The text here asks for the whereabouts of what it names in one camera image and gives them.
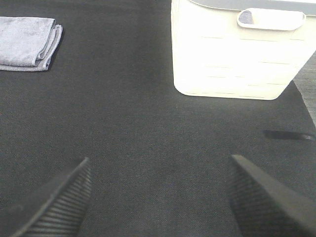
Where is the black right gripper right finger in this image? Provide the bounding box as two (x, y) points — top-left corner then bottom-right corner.
(228, 155), (316, 237)

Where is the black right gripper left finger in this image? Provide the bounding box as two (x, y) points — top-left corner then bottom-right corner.
(14, 158), (92, 237)

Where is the lavender towel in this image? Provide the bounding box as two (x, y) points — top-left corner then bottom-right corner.
(0, 16), (63, 72)

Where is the black table cloth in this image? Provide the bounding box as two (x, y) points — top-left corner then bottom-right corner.
(0, 0), (316, 237)

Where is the white plastic basket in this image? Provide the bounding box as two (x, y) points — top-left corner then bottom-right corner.
(171, 0), (316, 100)

